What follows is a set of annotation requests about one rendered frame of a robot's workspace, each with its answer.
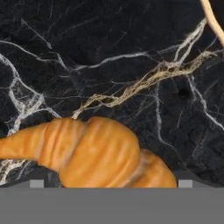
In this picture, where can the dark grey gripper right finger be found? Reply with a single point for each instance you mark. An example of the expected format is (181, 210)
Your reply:
(186, 177)

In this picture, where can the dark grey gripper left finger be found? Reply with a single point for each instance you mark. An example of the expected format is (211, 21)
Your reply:
(43, 176)

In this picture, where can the orange croissant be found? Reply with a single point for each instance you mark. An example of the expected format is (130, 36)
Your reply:
(99, 151)

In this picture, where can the cream plate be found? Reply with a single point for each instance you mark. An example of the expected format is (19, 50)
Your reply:
(213, 20)

